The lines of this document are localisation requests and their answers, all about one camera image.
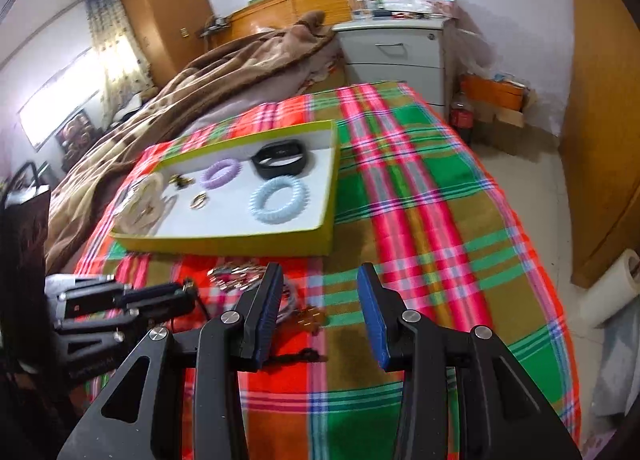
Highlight orange storage box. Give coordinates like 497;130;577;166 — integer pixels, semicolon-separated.
459;74;525;111

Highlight wooden bed headboard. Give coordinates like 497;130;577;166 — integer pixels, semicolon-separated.
204;0;352;50

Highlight wooden door wardrobe right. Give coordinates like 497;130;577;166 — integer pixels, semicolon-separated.
560;0;639;289

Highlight red green plaid cloth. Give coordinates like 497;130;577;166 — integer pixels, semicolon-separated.
72;81;583;460

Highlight gold chain black charm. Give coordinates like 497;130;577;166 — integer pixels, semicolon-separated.
169;174;195;190

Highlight red cola bottle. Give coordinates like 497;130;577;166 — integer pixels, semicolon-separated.
449;92;474;145

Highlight green-edged white tray box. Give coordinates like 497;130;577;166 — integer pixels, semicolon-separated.
111;121;340;257

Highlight black fitness wristband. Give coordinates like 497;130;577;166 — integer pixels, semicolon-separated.
250;139;308;180

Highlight grey bedside drawer cabinet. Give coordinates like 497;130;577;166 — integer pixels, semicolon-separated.
333;19;456;119

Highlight white paper roll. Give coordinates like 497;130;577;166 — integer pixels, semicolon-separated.
578;250;639;328

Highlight silver bangle bracelets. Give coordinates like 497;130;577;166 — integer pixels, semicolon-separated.
207;261;301;326

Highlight clear glass cup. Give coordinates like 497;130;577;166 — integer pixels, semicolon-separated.
346;0;372;21

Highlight beige hair claw clip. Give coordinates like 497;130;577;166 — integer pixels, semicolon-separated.
113;173;177;237

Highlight purple spiral hair tie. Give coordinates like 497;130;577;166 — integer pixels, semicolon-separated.
199;157;243;191

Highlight patterned window curtain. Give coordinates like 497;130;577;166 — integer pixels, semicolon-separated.
85;0;153;123

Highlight light blue spiral hair tie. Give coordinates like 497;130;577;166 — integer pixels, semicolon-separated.
248;175;310;226

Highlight brown patterned blanket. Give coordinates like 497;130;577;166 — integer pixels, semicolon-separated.
44;10;337;273

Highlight tall wooden wardrobe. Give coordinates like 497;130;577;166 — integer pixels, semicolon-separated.
121;0;213;87

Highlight black cord necklace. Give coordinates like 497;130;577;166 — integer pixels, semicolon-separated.
261;346;329;368

